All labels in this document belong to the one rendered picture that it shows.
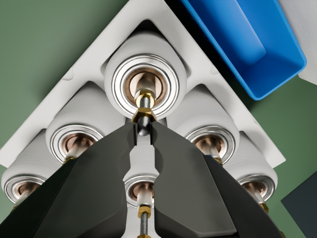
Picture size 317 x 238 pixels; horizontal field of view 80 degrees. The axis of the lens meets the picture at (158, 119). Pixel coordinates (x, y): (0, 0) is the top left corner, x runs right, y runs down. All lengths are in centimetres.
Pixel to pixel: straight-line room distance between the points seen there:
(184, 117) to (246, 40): 29
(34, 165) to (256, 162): 33
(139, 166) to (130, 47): 16
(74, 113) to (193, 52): 18
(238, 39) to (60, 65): 41
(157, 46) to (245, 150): 23
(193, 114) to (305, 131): 50
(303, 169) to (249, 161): 50
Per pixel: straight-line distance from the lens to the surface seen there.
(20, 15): 53
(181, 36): 28
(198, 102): 28
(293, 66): 45
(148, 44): 21
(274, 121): 63
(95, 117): 25
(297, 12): 43
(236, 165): 33
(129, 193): 32
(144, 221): 28
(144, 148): 31
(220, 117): 25
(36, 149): 36
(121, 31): 28
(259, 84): 45
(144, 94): 18
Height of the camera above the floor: 45
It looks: 61 degrees down
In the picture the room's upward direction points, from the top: 175 degrees clockwise
